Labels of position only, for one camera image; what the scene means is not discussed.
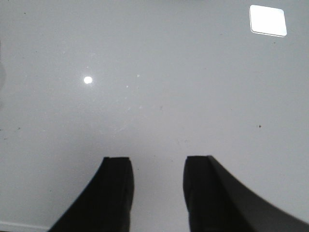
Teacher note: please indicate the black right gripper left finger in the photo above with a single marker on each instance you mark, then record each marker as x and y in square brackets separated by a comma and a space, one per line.
[105, 204]

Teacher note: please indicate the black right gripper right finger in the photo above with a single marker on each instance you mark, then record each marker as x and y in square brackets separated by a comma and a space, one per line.
[217, 202]

